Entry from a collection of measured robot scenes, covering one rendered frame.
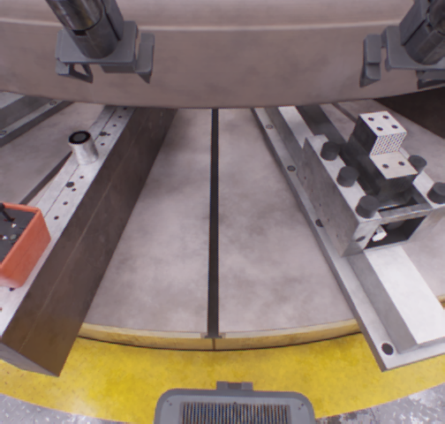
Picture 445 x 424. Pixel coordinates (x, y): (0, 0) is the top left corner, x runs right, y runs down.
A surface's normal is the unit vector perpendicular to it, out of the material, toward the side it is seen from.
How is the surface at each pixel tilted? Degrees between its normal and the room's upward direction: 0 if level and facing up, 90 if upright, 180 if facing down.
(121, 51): 30
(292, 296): 0
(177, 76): 90
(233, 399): 0
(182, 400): 0
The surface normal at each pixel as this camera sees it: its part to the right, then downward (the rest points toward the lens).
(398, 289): 0.00, -0.65
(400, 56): -0.01, -0.18
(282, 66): 0.09, 0.76
